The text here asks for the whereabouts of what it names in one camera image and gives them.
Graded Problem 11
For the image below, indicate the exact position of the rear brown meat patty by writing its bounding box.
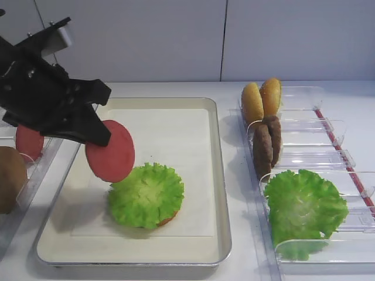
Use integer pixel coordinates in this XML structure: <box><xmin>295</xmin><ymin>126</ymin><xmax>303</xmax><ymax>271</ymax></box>
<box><xmin>263</xmin><ymin>115</ymin><xmax>282</xmax><ymax>167</ymax></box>

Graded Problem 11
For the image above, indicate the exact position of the red tomato slice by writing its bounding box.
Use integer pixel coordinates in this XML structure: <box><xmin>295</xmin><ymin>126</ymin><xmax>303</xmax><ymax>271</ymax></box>
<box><xmin>85</xmin><ymin>120</ymin><xmax>135</xmax><ymax>183</ymax></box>
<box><xmin>15</xmin><ymin>125</ymin><xmax>45</xmax><ymax>162</ymax></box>

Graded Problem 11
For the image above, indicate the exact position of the white parchment paper sheet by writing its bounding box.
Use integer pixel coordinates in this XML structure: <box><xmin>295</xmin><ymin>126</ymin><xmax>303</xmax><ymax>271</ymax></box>
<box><xmin>71</xmin><ymin>109</ymin><xmax>216</xmax><ymax>237</ymax></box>

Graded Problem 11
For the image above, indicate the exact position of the clear acrylic rack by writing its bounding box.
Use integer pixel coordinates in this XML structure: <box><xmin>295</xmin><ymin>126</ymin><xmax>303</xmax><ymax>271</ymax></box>
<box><xmin>234</xmin><ymin>87</ymin><xmax>374</xmax><ymax>280</ymax></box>
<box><xmin>0</xmin><ymin>111</ymin><xmax>81</xmax><ymax>252</ymax></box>

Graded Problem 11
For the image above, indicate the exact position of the grey wrist camera block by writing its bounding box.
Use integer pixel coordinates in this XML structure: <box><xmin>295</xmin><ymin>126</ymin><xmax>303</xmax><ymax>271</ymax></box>
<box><xmin>41</xmin><ymin>26</ymin><xmax>73</xmax><ymax>57</ymax></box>

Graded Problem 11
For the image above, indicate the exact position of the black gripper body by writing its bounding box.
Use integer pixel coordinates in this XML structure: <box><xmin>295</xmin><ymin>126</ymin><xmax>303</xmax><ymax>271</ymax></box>
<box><xmin>1</xmin><ymin>17</ymin><xmax>73</xmax><ymax>132</ymax></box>

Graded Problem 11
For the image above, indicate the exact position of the golden bun half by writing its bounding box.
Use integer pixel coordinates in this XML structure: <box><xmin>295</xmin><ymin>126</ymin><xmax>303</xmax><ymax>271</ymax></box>
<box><xmin>260</xmin><ymin>77</ymin><xmax>282</xmax><ymax>116</ymax></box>
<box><xmin>241</xmin><ymin>82</ymin><xmax>264</xmax><ymax>124</ymax></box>

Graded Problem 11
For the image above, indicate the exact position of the brown bun top left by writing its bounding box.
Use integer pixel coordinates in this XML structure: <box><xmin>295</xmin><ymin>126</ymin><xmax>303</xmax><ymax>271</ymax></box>
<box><xmin>1</xmin><ymin>146</ymin><xmax>27</xmax><ymax>214</ymax></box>

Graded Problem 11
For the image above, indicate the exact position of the bottom bun under lettuce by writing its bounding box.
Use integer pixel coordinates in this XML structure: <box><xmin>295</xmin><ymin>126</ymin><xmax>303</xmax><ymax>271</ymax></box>
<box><xmin>157</xmin><ymin>211</ymin><xmax>178</xmax><ymax>227</ymax></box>

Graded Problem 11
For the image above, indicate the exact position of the brown meat patty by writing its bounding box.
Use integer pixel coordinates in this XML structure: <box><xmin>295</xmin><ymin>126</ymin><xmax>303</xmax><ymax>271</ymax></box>
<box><xmin>253</xmin><ymin>125</ymin><xmax>273</xmax><ymax>180</ymax></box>
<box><xmin>263</xmin><ymin>115</ymin><xmax>282</xmax><ymax>167</ymax></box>

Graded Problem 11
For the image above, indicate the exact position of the rear golden bun half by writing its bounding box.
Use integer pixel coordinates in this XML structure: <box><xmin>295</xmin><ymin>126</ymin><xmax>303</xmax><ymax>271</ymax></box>
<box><xmin>260</xmin><ymin>77</ymin><xmax>282</xmax><ymax>116</ymax></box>

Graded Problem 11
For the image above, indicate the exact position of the clear acrylic right rack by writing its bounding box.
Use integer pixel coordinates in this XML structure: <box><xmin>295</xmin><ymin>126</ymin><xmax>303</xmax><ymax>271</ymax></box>
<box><xmin>234</xmin><ymin>87</ymin><xmax>374</xmax><ymax>280</ymax></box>

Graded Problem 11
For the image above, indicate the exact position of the front brown meat patty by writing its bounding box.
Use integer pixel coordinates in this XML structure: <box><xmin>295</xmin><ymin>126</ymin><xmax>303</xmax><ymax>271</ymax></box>
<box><xmin>253</xmin><ymin>125</ymin><xmax>273</xmax><ymax>180</ymax></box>

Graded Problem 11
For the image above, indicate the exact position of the green lettuce leaf on bun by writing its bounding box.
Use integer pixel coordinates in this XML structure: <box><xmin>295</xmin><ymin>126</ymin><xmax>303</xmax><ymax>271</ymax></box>
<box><xmin>107</xmin><ymin>163</ymin><xmax>185</xmax><ymax>229</ymax></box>

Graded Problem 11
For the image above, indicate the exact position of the green lettuce leaf in rack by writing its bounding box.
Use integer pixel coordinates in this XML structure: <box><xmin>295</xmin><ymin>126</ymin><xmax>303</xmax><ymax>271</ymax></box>
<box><xmin>264</xmin><ymin>169</ymin><xmax>349</xmax><ymax>261</ymax></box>

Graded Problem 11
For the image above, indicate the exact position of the cream metal baking tray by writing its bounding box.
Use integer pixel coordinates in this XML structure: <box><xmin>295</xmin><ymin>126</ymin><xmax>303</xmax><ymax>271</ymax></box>
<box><xmin>36</xmin><ymin>98</ymin><xmax>231</xmax><ymax>267</ymax></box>

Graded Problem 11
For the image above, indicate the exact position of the clear acrylic left rack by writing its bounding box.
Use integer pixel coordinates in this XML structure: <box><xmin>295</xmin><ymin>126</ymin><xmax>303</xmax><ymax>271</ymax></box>
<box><xmin>0</xmin><ymin>111</ymin><xmax>81</xmax><ymax>252</ymax></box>

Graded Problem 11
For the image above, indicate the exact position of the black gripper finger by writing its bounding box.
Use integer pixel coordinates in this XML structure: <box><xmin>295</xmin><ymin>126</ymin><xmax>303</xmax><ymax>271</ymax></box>
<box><xmin>40</xmin><ymin>104</ymin><xmax>111</xmax><ymax>147</ymax></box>
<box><xmin>69</xmin><ymin>79</ymin><xmax>111</xmax><ymax>105</ymax></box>

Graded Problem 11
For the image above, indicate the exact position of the front golden bun half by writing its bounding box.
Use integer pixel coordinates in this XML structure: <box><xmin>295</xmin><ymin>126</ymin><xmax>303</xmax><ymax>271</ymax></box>
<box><xmin>241</xmin><ymin>82</ymin><xmax>264</xmax><ymax>124</ymax></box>

